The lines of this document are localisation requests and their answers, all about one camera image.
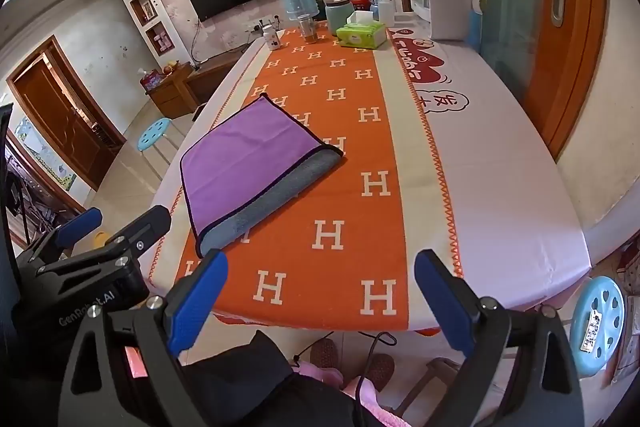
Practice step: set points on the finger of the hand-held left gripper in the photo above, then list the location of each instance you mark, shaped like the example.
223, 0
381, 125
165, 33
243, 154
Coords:
150, 224
77, 227

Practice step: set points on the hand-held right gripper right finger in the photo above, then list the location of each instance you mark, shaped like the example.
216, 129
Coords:
445, 302

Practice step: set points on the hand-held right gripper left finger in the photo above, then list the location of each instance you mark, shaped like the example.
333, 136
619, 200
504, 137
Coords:
200, 302

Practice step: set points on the purple and grey towel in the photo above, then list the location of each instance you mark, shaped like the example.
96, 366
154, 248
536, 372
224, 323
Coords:
240, 157

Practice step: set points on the grey plastic stool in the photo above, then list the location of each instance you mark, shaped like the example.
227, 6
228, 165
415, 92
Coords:
435, 382

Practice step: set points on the light blue round stool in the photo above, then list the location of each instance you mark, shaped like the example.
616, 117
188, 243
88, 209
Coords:
607, 307
154, 134

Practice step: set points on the dark red slipper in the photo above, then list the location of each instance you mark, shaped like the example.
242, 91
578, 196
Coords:
381, 369
324, 353

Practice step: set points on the person's black garment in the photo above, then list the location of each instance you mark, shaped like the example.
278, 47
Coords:
250, 387

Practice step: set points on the brown wooden door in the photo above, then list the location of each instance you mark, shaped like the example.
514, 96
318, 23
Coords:
60, 117

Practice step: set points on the person's pink pants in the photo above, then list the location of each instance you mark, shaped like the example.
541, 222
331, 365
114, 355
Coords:
367, 399

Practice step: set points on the wooden television cabinet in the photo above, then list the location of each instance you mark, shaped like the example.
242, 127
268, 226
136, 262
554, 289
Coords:
172, 94

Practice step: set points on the pink tissue box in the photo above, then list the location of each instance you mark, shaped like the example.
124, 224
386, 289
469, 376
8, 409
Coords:
151, 80

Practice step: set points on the white printed tablecloth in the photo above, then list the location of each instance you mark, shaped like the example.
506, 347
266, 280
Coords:
500, 157

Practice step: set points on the fruit on cabinet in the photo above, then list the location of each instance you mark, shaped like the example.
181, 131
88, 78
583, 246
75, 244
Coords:
170, 67

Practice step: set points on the orange letter-print blanket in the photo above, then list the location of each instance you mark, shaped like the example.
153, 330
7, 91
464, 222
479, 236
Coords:
350, 132

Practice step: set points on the white pill bottle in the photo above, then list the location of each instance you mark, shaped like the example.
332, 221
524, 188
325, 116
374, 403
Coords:
271, 39

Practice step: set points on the white power strip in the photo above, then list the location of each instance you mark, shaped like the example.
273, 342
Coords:
255, 27

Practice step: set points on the glass jar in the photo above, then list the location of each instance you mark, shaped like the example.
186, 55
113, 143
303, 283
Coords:
308, 29

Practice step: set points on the wooden glass sliding door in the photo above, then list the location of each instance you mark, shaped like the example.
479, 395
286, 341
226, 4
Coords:
560, 72

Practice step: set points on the green tissue pack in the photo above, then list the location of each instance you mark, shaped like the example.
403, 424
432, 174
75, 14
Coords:
361, 35

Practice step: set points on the dark green lidded jar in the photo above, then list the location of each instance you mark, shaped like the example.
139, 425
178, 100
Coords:
340, 18

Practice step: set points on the white countertop appliance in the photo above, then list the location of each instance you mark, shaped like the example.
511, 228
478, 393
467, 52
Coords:
447, 12

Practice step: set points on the white plastic bottle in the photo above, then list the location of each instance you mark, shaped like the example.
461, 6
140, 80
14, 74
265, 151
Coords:
386, 7

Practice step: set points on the wall map poster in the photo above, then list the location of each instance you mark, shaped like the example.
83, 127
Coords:
47, 157

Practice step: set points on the white wall niche shelving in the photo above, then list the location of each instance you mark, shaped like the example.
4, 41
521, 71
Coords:
147, 9

